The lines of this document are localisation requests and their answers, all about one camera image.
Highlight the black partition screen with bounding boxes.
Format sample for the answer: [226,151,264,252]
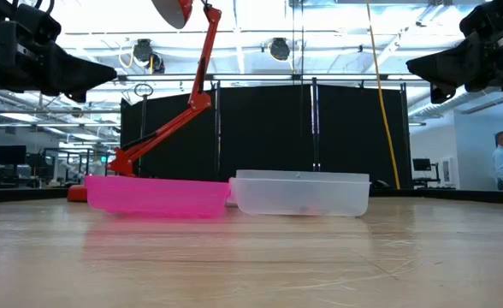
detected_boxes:
[120,83,413,192]

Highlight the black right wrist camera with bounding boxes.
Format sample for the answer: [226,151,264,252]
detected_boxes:
[459,0,503,38]

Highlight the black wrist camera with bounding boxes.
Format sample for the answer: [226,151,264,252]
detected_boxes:
[11,3,62,44]
[459,0,503,38]

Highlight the yellow hanging cable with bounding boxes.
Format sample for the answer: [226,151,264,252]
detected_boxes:
[364,0,402,190]

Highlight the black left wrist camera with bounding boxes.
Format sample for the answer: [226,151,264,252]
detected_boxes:
[11,3,62,44]

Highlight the red desk lamp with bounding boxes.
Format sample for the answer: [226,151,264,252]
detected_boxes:
[66,0,222,203]

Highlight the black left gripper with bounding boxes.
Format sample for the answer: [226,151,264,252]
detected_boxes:
[0,19,118,103]

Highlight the black computer monitor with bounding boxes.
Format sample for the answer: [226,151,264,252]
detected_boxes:
[0,144,27,167]

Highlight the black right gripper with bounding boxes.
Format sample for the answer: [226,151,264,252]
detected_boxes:
[406,21,503,105]

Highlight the clear plastic supply box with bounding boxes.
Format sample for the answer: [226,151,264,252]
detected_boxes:
[229,169,371,218]

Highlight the black ring stand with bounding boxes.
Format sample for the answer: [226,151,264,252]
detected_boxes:
[133,83,154,181]

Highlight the pink perforated plastic tray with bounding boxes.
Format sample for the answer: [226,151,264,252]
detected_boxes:
[84,175,232,219]

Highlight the black ceiling cable reel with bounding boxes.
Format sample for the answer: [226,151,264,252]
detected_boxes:
[132,38,166,74]
[268,37,291,62]

